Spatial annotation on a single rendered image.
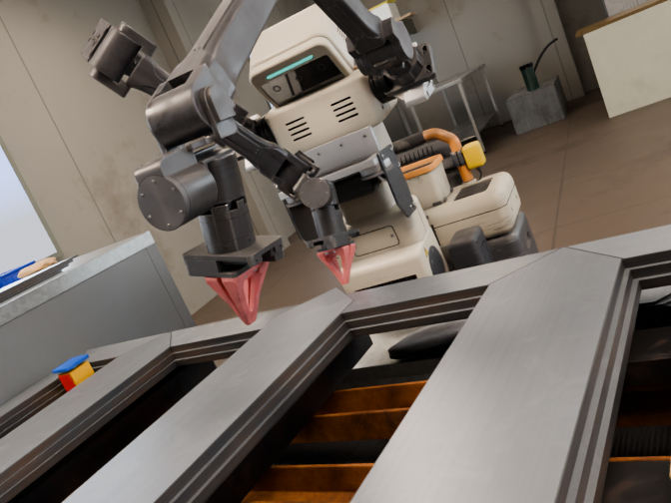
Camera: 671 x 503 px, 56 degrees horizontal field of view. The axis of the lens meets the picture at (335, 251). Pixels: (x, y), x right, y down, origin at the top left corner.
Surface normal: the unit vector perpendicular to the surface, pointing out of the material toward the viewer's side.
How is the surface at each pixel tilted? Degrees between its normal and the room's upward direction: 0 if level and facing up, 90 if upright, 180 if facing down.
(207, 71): 92
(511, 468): 0
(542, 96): 90
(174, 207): 90
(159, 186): 90
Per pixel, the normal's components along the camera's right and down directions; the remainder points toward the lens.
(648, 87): -0.35, 0.35
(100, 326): 0.80, -0.21
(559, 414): -0.39, -0.90
